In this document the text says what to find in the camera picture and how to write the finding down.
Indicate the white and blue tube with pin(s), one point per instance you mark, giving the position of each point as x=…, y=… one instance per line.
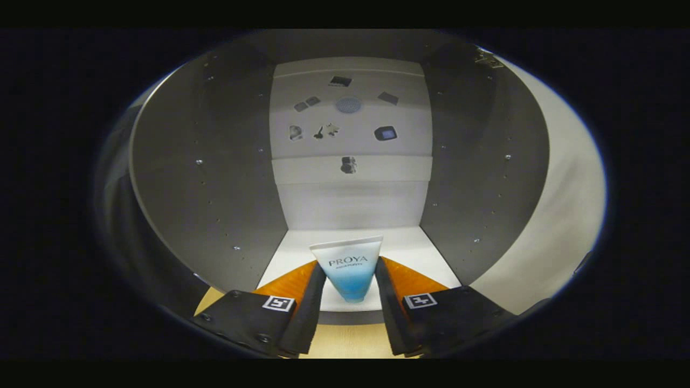
x=349, y=269

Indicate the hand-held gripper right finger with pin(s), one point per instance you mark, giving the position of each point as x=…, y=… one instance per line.
x=393, y=318

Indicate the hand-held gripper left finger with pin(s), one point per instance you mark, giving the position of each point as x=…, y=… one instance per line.
x=310, y=318

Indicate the dark grey cabinet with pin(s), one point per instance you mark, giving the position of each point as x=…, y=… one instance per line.
x=215, y=178

